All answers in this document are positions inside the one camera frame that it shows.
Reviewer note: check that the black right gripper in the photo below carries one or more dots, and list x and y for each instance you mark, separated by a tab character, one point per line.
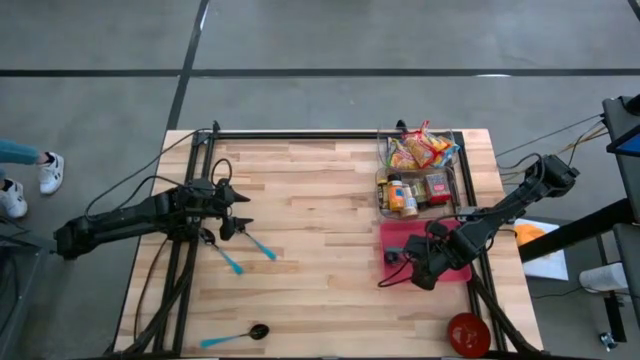
450	252

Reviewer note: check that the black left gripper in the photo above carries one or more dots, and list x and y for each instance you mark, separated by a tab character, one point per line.
209	200

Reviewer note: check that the dark spice glass jar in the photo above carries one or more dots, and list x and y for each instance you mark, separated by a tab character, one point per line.
410	204

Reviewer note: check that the small yellow lid jar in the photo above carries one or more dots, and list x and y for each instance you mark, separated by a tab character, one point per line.
382	192

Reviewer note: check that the pink ramen noodle packet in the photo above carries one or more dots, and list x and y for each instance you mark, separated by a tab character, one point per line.
398	159

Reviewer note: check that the blue yellow ramen packet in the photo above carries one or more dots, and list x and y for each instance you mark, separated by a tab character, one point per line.
449	152

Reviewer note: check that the orange red ramen packet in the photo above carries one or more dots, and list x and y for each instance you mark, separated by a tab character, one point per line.
421	150

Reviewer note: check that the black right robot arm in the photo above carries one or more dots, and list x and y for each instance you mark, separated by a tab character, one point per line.
525	195

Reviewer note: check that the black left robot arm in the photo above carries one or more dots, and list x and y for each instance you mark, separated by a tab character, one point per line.
115	220

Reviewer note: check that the pink plastic tray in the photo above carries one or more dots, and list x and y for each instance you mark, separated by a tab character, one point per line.
395	235

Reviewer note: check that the red round bowl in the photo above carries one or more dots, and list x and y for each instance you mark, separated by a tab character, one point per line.
469	335

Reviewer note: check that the orange object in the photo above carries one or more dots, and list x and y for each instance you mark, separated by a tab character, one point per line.
529	234

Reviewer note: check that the clear plastic bin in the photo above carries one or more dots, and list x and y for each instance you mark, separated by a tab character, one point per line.
382	150

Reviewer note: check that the white paper sheet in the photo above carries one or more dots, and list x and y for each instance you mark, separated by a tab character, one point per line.
550	260

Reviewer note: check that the black metal beam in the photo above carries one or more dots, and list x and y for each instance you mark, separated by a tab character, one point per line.
575	232

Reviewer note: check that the person's foot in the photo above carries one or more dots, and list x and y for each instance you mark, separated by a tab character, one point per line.
12	197
52	172

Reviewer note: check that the caster wheel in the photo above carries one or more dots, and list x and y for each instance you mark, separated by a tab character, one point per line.
608	341

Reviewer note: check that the person's leg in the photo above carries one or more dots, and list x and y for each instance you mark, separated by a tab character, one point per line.
17	152

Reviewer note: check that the blue screen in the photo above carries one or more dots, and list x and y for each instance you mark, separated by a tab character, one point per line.
627	145

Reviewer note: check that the grey metal cart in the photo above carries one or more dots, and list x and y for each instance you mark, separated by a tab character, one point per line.
12	290

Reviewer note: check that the black equipment stand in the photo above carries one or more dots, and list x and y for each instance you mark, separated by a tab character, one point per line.
625	120

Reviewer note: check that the black metal rig frame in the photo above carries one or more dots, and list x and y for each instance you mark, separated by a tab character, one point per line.
300	134

